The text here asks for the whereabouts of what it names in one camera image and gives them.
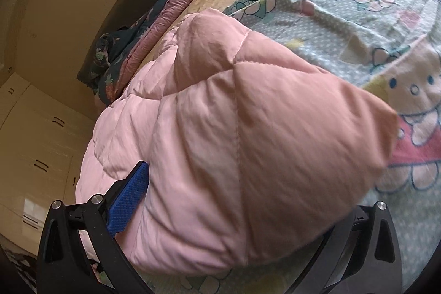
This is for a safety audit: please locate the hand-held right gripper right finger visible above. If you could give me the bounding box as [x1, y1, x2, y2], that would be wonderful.
[296, 201, 404, 294]

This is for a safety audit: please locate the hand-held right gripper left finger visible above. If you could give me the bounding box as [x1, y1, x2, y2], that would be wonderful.
[36, 160, 154, 294]

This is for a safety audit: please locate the pink quilted comforter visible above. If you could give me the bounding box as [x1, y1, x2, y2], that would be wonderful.
[74, 9, 399, 281]

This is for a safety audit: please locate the white glossy wardrobe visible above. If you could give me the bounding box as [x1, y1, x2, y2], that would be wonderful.
[0, 72, 93, 246]

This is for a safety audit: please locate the dark floral comforter pink lining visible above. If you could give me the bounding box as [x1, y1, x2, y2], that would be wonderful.
[93, 0, 216, 107]

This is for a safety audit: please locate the cartoon print blue bedsheet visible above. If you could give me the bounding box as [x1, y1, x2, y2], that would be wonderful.
[138, 0, 441, 294]

